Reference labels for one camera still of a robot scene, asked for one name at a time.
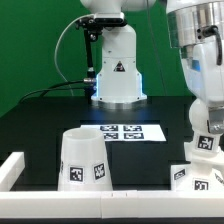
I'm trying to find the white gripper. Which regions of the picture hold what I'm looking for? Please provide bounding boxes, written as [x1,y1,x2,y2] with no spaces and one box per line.
[181,37,224,134]

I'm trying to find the white lamp bulb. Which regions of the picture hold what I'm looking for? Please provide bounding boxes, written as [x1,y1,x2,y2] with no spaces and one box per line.
[184,99,224,166]

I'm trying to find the white lamp base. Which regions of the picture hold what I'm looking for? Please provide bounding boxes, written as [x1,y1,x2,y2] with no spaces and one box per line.
[170,159,224,192]

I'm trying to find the white lamp shade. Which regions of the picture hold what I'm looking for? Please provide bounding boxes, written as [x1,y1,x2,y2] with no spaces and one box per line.
[58,128,112,191]

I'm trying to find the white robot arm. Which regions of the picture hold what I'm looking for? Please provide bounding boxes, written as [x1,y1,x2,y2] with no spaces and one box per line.
[80,0,224,134]

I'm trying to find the white marker sheet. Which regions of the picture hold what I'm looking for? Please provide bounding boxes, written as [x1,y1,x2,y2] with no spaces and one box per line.
[85,124,166,142]

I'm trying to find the white front fence bar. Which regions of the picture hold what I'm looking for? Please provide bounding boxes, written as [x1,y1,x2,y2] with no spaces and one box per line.
[0,191,224,219]

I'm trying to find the white fence bar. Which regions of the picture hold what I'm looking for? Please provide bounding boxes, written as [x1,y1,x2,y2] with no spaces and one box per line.
[0,191,224,219]
[0,152,25,192]

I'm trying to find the white left fence bar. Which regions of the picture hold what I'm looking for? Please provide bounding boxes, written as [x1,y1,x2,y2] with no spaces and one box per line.
[0,152,25,192]

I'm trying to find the black cable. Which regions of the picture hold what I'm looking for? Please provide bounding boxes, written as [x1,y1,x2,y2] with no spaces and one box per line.
[18,79,88,104]

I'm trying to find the grey camera cable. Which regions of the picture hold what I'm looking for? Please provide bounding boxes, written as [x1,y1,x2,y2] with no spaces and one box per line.
[53,14,94,98]

